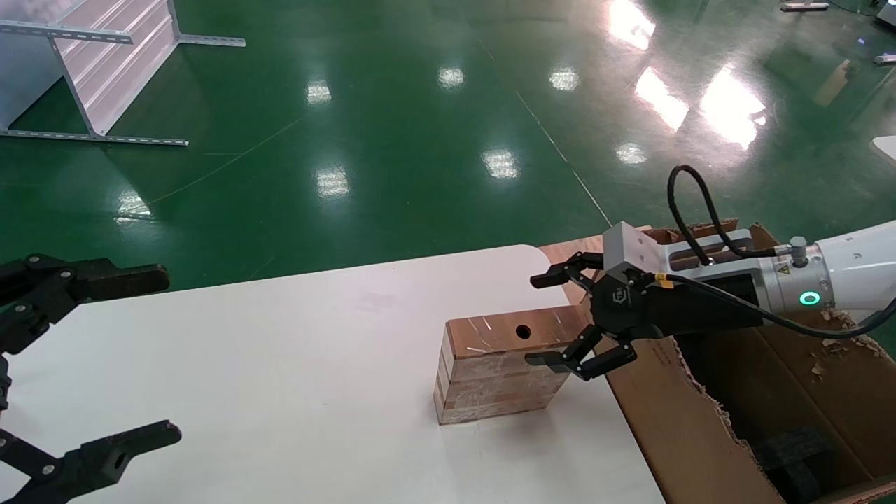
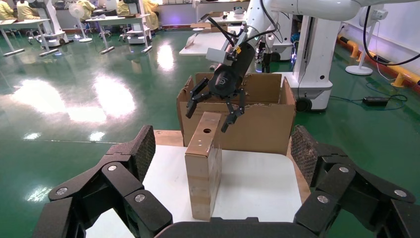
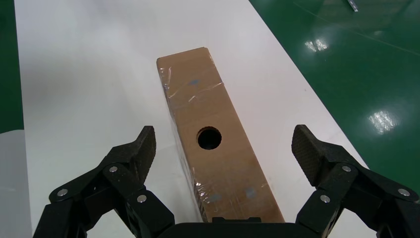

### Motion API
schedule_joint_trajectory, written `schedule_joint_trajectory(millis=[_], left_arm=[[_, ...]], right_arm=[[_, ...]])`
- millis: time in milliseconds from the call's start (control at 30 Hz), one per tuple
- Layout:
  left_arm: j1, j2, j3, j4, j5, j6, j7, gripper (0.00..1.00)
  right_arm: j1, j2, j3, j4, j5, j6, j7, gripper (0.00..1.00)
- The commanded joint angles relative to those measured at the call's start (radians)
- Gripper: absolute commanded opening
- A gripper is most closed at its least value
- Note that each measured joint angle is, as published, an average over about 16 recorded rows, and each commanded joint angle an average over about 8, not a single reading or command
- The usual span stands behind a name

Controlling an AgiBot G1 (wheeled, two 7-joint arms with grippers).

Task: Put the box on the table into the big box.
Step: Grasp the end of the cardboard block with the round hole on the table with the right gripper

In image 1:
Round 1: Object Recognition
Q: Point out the black foam block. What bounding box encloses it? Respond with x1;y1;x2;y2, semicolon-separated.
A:
752;427;842;504

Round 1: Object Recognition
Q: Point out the black looped cable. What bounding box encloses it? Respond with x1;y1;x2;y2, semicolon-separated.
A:
666;164;795;267

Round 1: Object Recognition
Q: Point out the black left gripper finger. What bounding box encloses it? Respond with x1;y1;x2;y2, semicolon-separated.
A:
0;253;171;354
0;420;183;504

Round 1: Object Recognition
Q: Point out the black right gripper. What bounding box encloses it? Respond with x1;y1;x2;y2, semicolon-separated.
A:
525;252;764;383

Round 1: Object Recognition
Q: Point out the silver cable connector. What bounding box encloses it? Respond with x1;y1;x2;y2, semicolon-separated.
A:
773;236;811;271

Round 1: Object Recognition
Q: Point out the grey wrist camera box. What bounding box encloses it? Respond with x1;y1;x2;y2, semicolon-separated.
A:
602;222;663;278

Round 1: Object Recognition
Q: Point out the black cable with yellow tag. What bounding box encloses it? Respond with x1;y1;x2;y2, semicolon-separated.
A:
654;273;896;342

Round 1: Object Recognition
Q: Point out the small brown box with hole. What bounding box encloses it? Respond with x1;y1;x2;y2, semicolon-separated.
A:
433;304;596;426

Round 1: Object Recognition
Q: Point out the big open cardboard box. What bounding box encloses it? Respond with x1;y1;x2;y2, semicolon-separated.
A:
580;218;896;504

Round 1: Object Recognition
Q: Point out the grey metal partition frame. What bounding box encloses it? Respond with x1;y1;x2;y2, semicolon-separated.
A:
0;0;246;148

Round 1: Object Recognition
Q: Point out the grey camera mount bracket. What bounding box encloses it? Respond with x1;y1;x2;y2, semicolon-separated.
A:
654;234;779;275

